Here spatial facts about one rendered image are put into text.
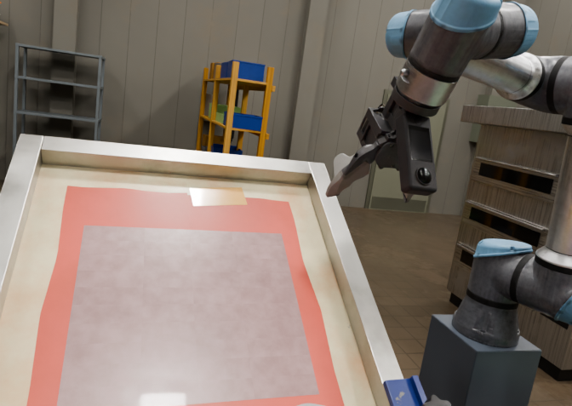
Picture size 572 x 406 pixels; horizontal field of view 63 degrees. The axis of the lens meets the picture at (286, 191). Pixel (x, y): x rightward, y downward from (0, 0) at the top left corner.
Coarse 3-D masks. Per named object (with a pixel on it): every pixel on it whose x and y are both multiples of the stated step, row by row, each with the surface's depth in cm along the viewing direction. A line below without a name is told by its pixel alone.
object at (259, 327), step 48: (192, 240) 80; (240, 240) 83; (288, 240) 86; (240, 288) 75; (288, 288) 78; (240, 336) 69; (288, 336) 71; (240, 384) 64; (288, 384) 66; (336, 384) 68
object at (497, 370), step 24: (432, 336) 118; (456, 336) 109; (432, 360) 117; (456, 360) 108; (480, 360) 103; (504, 360) 105; (528, 360) 106; (432, 384) 116; (456, 384) 107; (480, 384) 104; (504, 384) 106; (528, 384) 108
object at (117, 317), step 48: (96, 192) 81; (144, 192) 85; (96, 240) 74; (144, 240) 77; (48, 288) 66; (96, 288) 68; (144, 288) 71; (192, 288) 73; (48, 336) 61; (96, 336) 63; (144, 336) 65; (192, 336) 67; (48, 384) 57; (96, 384) 59; (144, 384) 60; (192, 384) 62
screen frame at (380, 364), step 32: (32, 160) 78; (64, 160) 83; (96, 160) 84; (128, 160) 86; (160, 160) 87; (192, 160) 89; (224, 160) 92; (256, 160) 95; (288, 160) 98; (32, 192) 77; (320, 192) 93; (0, 224) 68; (320, 224) 91; (0, 256) 64; (352, 256) 83; (0, 288) 61; (352, 288) 78; (352, 320) 76; (384, 352) 70
